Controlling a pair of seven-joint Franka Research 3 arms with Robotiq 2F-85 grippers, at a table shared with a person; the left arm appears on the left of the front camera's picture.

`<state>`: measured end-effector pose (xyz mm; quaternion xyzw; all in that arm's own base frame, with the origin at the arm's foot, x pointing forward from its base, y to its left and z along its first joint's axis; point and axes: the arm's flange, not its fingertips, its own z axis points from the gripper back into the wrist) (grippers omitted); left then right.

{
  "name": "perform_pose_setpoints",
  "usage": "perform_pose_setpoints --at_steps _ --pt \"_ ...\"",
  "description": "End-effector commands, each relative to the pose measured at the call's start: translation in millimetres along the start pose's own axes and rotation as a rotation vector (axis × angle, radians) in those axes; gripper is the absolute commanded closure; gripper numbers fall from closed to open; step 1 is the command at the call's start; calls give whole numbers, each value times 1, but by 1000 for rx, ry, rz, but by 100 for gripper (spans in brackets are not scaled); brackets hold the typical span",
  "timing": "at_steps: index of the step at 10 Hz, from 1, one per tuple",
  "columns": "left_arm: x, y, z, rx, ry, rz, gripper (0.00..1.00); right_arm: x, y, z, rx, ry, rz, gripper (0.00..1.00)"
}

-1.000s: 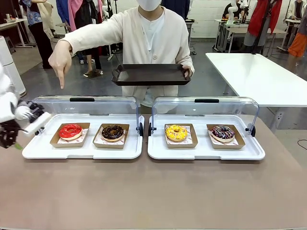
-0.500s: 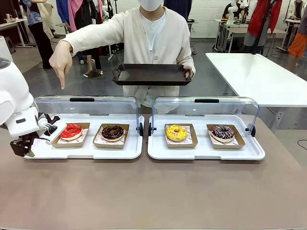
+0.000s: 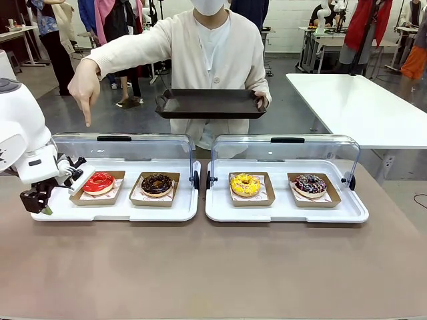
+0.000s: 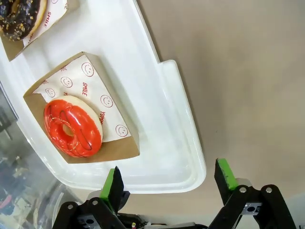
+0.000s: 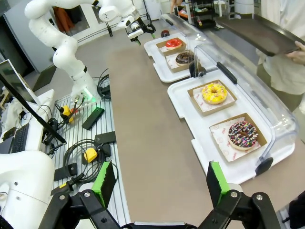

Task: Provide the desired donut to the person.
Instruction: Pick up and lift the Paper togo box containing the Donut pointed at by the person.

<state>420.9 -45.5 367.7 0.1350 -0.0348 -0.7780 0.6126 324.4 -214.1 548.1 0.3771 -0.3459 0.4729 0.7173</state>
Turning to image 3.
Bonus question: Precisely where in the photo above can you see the cardboard tray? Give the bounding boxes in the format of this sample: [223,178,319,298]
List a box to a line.
[128,171,181,208]
[69,170,126,206]
[287,172,342,209]
[229,171,276,208]

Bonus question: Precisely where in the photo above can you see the paper liner under sprinkled chocolate donut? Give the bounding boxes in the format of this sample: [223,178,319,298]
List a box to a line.
[290,178,333,203]

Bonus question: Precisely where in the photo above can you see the person's right forearm cream sleeve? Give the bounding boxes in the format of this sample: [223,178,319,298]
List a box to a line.
[81,16,176,73]

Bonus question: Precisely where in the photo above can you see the white background side table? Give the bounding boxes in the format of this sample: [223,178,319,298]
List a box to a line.
[0,23,47,67]

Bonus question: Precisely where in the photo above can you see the white face mask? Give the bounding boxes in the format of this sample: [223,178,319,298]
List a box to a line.
[193,0,230,17]

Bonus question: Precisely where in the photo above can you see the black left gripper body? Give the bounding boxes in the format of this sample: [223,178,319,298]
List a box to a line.
[19,182,56,215]

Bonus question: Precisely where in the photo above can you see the cardboard tray under red donut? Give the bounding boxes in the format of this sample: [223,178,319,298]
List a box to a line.
[69,170,126,206]

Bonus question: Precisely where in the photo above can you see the bystander in pink jacket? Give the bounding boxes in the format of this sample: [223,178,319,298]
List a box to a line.
[94,0,145,108]

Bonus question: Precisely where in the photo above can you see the bystander in red garment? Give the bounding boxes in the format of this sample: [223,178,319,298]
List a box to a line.
[339,0,394,66]

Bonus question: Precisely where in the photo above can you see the paper liner under yellow donut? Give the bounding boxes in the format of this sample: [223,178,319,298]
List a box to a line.
[230,173,272,202]

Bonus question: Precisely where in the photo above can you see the bystander in patterned blue shirt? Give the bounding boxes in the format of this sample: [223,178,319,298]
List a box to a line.
[28,0,80,97]

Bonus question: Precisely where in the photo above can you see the cardboard tray under yellow donut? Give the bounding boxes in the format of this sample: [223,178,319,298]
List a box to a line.
[229,171,276,208]

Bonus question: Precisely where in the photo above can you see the chocolate glazed donut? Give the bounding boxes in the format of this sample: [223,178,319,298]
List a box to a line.
[140,173,173,199]

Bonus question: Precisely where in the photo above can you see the chocolate donut with colourful sprinkles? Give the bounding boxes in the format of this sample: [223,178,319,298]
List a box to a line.
[294,173,328,200]

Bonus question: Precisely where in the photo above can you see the yellow sprinkled donut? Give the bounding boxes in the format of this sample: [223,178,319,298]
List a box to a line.
[230,173,262,198]

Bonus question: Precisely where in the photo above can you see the white display case base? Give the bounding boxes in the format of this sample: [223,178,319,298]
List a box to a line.
[30,158,200,223]
[205,159,370,223]

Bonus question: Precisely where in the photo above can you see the clear display case lid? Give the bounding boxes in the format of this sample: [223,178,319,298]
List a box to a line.
[210,134,362,188]
[51,132,196,187]

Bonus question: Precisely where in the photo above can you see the person's torso cream cardigan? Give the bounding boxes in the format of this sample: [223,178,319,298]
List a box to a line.
[169,0,273,159]

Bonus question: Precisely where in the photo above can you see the red glazed donut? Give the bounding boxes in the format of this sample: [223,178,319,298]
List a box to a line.
[82,171,115,196]

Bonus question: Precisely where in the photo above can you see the person's right hand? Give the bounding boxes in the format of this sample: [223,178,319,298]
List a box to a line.
[67,59,101,128]

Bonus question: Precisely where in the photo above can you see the dark brown serving tray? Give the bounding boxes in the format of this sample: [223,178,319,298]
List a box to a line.
[155,88,268,120]

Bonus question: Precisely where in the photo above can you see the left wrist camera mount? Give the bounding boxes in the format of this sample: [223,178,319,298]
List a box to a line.
[55,155,96,197]

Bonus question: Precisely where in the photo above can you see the grey background work table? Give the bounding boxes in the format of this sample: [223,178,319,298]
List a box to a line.
[298,26,401,75]

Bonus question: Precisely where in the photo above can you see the person's left forearm cream sleeve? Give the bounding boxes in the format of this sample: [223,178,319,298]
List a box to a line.
[248,63,273,99]

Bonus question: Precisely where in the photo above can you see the bystander in orange trousers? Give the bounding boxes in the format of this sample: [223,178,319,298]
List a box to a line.
[400,19,427,80]

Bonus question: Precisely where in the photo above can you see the large white table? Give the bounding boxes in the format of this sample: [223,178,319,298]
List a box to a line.
[286,73,427,150]

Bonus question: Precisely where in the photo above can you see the paper liner under red donut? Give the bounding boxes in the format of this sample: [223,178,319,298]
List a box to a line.
[79,178,124,203]

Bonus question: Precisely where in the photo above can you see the black camera stand pole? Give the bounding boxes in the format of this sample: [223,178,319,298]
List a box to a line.
[349,0,380,77]

